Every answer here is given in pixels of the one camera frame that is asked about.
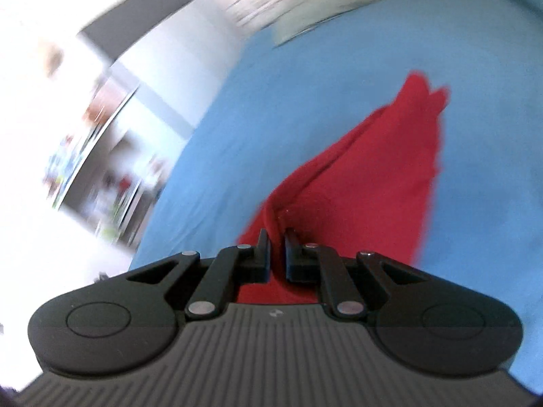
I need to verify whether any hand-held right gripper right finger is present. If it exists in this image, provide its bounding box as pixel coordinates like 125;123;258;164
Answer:
283;228;430;319

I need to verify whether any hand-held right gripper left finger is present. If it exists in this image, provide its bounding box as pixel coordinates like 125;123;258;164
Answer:
126;228;272;319

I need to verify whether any red knit sweater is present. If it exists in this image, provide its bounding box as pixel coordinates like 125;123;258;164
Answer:
236;72;451;306

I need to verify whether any bed with blue sheet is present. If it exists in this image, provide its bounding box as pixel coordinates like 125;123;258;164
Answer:
127;0;543;395

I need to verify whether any white shelf unit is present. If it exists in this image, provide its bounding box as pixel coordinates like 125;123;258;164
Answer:
42;72;174;249

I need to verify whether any white and grey wardrobe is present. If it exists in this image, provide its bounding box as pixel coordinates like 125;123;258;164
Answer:
78;0;247;145

